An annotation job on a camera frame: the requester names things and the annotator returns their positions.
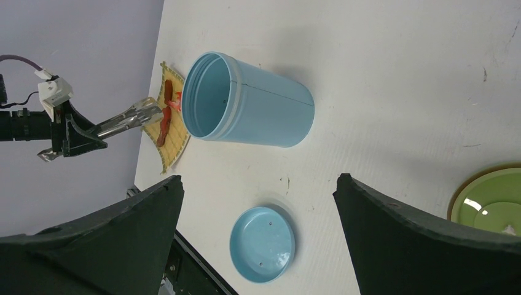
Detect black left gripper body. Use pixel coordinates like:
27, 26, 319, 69
16, 105, 68, 157

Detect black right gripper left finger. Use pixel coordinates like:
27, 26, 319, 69
1, 176, 184, 294

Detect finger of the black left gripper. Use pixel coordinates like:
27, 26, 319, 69
63, 101, 108, 157

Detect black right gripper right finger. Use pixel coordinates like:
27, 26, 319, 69
334, 173, 520, 294

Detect metal tongs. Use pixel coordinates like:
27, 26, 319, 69
38, 98, 163, 162

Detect red toy meat slice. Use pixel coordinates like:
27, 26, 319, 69
163, 79, 173, 105

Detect brown toy sausage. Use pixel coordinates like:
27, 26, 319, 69
156, 106, 171, 148

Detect orange toy shrimp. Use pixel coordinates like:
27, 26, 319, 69
170, 92, 182, 112

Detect green round lid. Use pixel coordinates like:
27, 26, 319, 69
447, 162, 520, 237

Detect blue round lid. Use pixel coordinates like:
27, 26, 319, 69
229, 206, 296, 284

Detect blue cylindrical container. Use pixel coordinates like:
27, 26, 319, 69
181, 52, 315, 148

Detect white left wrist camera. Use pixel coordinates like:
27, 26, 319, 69
34, 69, 74, 122

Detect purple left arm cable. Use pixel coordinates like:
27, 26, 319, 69
0, 54, 44, 73

